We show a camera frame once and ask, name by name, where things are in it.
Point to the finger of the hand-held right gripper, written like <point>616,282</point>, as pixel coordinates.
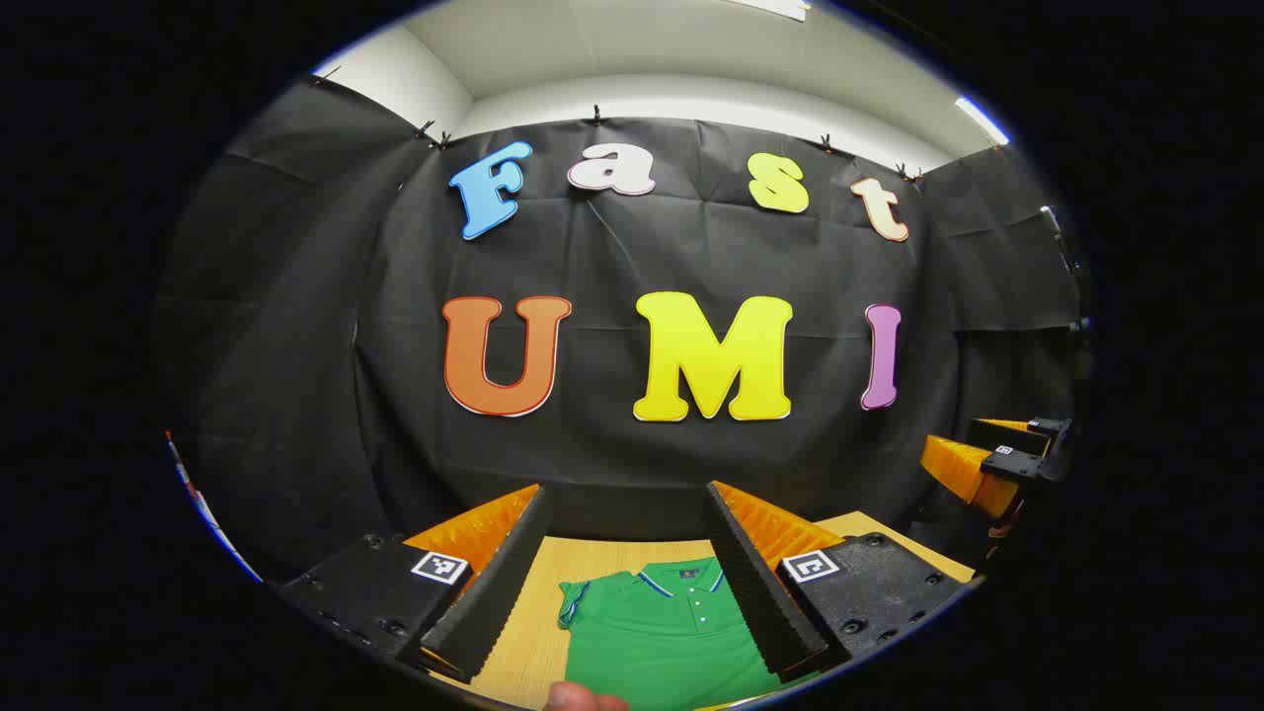
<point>963,469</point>
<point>1007,433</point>

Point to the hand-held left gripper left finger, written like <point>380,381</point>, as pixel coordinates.
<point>494,592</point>

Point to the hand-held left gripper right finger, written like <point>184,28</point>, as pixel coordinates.
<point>755,592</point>

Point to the green T-shirt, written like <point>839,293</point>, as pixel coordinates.
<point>662,642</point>

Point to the ceiling light panel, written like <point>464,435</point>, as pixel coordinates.
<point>775,6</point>
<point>981,118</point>

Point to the row of backdrop clips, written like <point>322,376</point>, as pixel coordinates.
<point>596,117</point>

